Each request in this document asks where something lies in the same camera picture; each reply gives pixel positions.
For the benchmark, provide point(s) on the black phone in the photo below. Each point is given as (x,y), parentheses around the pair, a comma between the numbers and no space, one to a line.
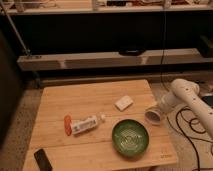
(42,160)

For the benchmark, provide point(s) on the green ceramic bowl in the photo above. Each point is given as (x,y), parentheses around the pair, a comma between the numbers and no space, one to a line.
(130,138)

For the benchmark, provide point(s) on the black round object on shelf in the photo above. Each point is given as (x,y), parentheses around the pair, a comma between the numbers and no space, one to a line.
(131,52)

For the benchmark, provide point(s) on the white ceramic cup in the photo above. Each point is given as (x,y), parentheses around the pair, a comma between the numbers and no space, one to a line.
(154,115)

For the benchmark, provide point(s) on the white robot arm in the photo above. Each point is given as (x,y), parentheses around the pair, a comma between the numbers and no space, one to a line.
(184,91)

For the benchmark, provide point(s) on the white soap bar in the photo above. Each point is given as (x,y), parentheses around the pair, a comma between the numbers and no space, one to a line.
(124,103)

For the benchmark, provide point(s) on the wooden table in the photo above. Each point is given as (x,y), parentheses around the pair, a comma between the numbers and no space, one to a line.
(93,150)

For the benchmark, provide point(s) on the orange carrot toy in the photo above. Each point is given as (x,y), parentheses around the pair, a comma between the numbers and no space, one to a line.
(67,125)

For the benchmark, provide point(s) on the white tube with label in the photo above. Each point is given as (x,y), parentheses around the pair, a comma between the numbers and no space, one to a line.
(87,124)

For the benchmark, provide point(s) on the white metal shelf rack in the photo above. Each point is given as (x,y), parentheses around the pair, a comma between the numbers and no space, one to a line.
(83,42)

